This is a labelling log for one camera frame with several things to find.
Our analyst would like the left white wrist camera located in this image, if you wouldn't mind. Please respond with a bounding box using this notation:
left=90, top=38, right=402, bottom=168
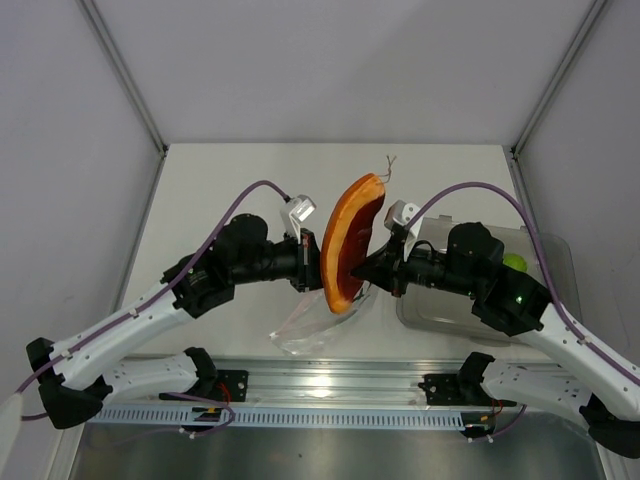
left=280, top=194, right=317, bottom=243

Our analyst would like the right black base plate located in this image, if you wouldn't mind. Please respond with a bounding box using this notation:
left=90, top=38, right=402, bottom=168
left=417, top=373, right=516, bottom=407

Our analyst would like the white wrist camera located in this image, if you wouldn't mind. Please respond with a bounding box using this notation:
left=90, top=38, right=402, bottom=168
left=384, top=200, right=422, bottom=239
left=280, top=194, right=317, bottom=243

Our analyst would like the aluminium mounting rail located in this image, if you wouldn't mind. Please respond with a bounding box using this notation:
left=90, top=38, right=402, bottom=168
left=67, top=357, right=612, bottom=414

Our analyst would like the aluminium frame post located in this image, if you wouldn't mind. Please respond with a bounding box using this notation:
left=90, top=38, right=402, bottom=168
left=509, top=0, right=614, bottom=154
left=77, top=0, right=167, bottom=154

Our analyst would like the red meat slice toy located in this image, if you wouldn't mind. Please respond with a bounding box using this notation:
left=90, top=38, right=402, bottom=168
left=320, top=156, right=396, bottom=314

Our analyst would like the white slotted cable duct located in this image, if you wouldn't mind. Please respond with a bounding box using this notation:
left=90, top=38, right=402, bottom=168
left=92, top=405, right=465, bottom=431

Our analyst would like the clear plastic food container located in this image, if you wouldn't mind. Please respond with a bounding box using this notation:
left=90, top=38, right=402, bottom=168
left=396, top=217, right=579, bottom=342

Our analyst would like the green round fruit toy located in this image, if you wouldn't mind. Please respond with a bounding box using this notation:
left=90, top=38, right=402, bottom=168
left=503, top=253, right=528, bottom=273

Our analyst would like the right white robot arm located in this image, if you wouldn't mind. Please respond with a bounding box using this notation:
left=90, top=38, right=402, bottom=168
left=352, top=222, right=639, bottom=459

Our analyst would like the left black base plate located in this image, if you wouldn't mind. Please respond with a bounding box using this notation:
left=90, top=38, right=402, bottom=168
left=205, top=369, right=250, bottom=403

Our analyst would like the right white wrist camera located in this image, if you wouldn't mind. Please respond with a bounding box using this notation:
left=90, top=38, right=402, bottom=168
left=384, top=200, right=422, bottom=239

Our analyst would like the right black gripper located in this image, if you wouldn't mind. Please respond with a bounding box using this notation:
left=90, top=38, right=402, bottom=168
left=352, top=231, right=481, bottom=298

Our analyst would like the left aluminium frame post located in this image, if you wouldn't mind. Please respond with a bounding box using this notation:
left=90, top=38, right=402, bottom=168
left=77, top=0, right=167, bottom=154

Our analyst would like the clear pink zip bag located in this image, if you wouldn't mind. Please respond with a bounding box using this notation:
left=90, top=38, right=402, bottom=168
left=269, top=282, right=379, bottom=357

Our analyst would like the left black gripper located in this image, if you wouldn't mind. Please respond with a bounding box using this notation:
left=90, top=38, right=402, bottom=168
left=232, top=229, right=346, bottom=293

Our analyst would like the right aluminium frame post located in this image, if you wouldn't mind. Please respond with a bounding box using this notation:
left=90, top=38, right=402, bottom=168
left=509, top=0, right=614, bottom=154

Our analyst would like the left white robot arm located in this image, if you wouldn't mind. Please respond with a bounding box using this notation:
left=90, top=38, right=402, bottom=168
left=26, top=214, right=322, bottom=430

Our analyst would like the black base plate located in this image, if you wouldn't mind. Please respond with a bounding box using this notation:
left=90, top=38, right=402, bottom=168
left=205, top=369, right=250, bottom=403
left=417, top=373, right=516, bottom=407

